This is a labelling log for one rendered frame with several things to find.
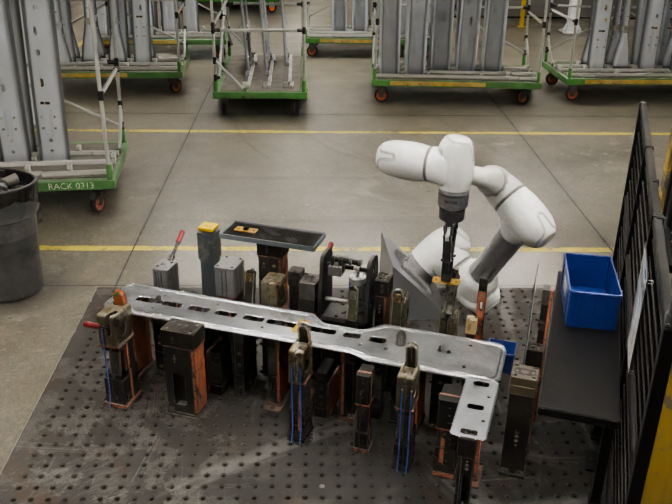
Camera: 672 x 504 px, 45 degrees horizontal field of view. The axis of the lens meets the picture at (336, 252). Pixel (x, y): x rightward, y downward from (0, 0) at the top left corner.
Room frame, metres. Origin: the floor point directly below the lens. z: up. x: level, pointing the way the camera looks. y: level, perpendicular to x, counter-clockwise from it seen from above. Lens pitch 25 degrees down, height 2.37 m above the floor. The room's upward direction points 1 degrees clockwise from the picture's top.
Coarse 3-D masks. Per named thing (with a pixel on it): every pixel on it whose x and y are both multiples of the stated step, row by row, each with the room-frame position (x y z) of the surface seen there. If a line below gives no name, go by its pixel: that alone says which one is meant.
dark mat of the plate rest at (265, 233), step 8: (232, 224) 2.81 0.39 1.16; (240, 224) 2.81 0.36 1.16; (248, 224) 2.81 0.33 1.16; (224, 232) 2.74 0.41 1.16; (232, 232) 2.74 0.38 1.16; (240, 232) 2.74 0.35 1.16; (256, 232) 2.74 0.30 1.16; (264, 232) 2.74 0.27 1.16; (272, 232) 2.74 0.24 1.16; (280, 232) 2.74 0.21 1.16; (288, 232) 2.74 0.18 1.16; (296, 232) 2.75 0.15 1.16; (304, 232) 2.75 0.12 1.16; (272, 240) 2.67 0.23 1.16; (280, 240) 2.67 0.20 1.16; (288, 240) 2.67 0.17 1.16; (296, 240) 2.67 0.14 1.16; (304, 240) 2.67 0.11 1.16; (312, 240) 2.68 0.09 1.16
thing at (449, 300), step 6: (456, 270) 2.34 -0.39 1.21; (456, 276) 2.34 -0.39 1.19; (456, 282) 2.33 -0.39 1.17; (450, 288) 2.34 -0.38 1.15; (456, 288) 2.33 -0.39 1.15; (450, 294) 2.34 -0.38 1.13; (456, 294) 2.34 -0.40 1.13; (444, 300) 2.33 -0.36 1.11; (450, 300) 2.34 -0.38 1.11; (444, 306) 2.33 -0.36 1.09; (444, 312) 2.33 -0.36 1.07; (444, 318) 2.32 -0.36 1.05
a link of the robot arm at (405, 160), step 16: (384, 144) 2.27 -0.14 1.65; (400, 144) 2.25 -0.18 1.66; (416, 144) 2.24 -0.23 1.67; (384, 160) 2.24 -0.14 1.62; (400, 160) 2.21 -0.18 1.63; (416, 160) 2.19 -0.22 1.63; (400, 176) 2.22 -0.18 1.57; (416, 176) 2.20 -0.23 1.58; (480, 176) 2.44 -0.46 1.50; (496, 176) 2.52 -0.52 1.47; (496, 192) 2.56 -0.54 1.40
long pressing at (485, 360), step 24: (144, 288) 2.59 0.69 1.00; (144, 312) 2.42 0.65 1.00; (168, 312) 2.41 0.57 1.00; (192, 312) 2.42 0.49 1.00; (216, 312) 2.43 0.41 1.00; (240, 312) 2.42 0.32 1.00; (264, 312) 2.42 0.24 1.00; (288, 312) 2.43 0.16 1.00; (264, 336) 2.27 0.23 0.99; (288, 336) 2.27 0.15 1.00; (312, 336) 2.27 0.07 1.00; (336, 336) 2.27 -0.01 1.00; (360, 336) 2.28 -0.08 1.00; (384, 336) 2.28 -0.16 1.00; (408, 336) 2.28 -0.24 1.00; (432, 336) 2.28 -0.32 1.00; (456, 336) 2.28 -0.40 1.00; (384, 360) 2.14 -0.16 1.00; (432, 360) 2.14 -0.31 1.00; (456, 360) 2.14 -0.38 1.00; (480, 360) 2.14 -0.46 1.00; (504, 360) 2.15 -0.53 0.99
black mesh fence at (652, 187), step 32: (640, 128) 3.15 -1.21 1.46; (640, 160) 2.83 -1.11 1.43; (640, 192) 2.61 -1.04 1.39; (640, 224) 2.43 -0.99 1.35; (640, 256) 2.22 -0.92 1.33; (640, 320) 1.92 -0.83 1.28; (640, 352) 1.82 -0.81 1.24; (640, 384) 1.70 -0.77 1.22; (640, 416) 1.56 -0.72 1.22; (640, 448) 1.41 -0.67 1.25; (608, 480) 1.87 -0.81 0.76; (640, 480) 1.41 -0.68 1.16
